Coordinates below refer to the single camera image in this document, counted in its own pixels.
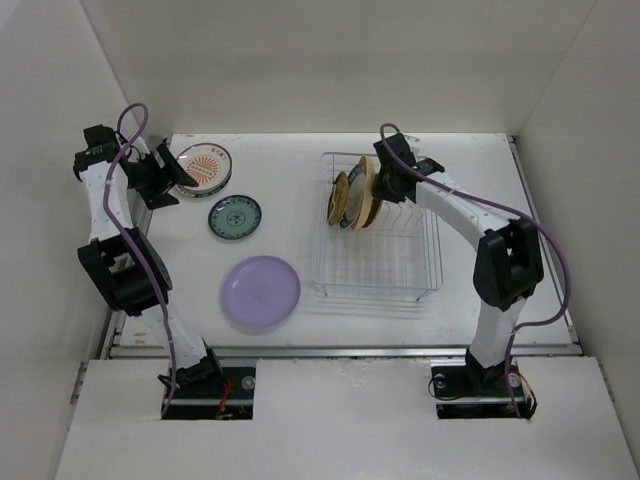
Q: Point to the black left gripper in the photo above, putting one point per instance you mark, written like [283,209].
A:
[157,195]

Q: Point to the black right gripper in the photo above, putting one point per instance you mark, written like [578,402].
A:
[383,192]

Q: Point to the beige yellow plate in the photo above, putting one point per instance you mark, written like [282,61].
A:
[370,205]

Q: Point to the white plate orange sunburst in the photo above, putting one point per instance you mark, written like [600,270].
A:
[205,162]

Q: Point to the white plate dark lettered rim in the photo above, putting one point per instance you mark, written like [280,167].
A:
[356,182]

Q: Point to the dark yellow patterned plate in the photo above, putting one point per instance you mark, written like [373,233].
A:
[338,199]

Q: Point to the teal patterned plate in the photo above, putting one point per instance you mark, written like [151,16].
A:
[234,217]

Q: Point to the purple plastic plate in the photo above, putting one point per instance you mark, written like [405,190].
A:
[260,292]

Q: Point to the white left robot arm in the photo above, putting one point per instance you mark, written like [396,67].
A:
[119,259]

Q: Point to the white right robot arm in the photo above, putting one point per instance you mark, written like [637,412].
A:
[508,265]

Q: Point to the white wire dish rack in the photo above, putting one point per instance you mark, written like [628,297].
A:
[397,257]

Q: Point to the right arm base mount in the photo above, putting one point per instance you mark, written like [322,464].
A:
[461,392]

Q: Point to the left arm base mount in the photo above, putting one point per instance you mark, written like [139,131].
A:
[226,399]

